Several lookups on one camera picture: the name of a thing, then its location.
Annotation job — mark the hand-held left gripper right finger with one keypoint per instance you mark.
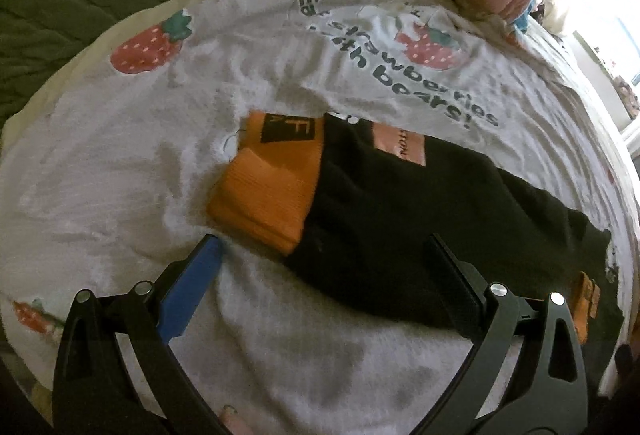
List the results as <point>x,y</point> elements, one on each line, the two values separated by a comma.
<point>462,300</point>

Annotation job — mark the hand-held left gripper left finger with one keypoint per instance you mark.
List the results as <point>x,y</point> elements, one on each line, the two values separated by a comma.
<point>187,287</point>

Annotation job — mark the black and orange garment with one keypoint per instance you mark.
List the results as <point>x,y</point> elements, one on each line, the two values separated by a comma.
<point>400,225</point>

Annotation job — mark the white strawberry print blanket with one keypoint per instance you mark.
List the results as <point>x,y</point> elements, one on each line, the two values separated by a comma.
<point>150,140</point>

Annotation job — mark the blue striped cloth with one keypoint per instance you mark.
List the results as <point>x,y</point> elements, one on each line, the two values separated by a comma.
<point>522,21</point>

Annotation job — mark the window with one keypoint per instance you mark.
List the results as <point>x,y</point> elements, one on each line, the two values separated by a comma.
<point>625,5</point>

